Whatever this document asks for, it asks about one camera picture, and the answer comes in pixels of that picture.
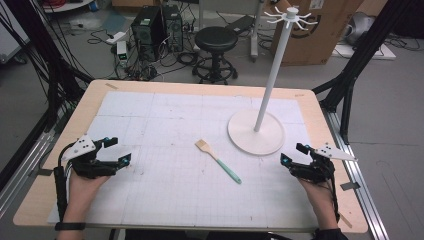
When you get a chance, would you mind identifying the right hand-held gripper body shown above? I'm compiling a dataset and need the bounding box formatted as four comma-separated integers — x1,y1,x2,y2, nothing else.
288,142,358,184

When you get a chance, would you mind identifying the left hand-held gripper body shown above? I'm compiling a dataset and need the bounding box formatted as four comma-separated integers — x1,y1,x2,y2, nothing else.
61,134,118,179

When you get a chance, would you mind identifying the person's right hand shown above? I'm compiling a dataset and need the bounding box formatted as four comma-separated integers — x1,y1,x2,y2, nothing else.
297,177,338,218

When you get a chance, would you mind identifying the person's left hand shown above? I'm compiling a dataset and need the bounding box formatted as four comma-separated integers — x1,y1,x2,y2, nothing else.
66,172,111,221

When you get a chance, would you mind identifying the white hook rack stand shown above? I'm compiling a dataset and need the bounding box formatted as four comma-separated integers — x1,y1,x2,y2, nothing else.
227,5,320,157

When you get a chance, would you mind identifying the white grid mat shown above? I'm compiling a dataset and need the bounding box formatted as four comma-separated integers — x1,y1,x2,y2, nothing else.
47,90,320,230

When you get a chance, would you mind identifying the black wristband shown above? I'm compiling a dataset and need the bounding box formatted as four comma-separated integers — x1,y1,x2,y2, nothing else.
54,221,87,232

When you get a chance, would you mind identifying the black sleeve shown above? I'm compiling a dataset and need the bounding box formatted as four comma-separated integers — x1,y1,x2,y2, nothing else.
312,227,350,240

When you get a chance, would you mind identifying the small device with green display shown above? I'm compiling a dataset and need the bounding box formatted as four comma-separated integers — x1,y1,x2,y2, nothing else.
116,40,130,68

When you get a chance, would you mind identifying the brown cardboard box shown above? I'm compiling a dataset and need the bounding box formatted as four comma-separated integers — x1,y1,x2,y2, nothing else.
269,0,365,67

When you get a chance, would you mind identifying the white power strip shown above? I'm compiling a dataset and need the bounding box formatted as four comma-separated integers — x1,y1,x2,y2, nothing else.
105,31,127,45

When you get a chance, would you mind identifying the large black computer tower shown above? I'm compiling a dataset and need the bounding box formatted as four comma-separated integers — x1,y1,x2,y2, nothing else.
130,5,168,63

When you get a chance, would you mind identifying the white flat board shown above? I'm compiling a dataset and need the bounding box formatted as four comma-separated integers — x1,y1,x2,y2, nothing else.
331,42,397,61

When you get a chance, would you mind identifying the slim black computer tower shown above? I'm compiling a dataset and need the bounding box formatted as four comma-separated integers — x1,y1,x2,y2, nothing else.
161,4,185,54

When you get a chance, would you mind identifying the silver grey bag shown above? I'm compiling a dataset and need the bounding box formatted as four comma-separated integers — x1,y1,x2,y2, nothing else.
342,11,377,47

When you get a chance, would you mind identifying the black round stool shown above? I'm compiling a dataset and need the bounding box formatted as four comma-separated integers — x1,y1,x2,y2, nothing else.
191,25,240,86

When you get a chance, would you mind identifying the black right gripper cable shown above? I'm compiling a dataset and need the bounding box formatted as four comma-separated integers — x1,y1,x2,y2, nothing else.
328,164,342,224

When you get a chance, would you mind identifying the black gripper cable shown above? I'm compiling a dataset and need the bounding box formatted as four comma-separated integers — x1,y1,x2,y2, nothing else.
328,164,342,224
53,142,74,224

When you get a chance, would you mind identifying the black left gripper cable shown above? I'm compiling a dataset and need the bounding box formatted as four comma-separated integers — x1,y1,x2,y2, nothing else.
53,142,74,224

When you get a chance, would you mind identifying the aluminium rail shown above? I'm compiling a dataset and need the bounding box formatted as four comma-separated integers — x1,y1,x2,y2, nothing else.
0,109,73,219
321,108,390,240

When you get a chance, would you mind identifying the wooden spatula with green handle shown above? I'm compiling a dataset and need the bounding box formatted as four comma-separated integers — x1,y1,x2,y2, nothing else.
194,138,243,185

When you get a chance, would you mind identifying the black metal frame stand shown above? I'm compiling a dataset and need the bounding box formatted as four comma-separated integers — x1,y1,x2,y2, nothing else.
0,0,95,133
311,0,415,146

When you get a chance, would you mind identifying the white metal stand post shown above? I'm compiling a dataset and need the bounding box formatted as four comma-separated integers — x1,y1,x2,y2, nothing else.
249,0,267,64

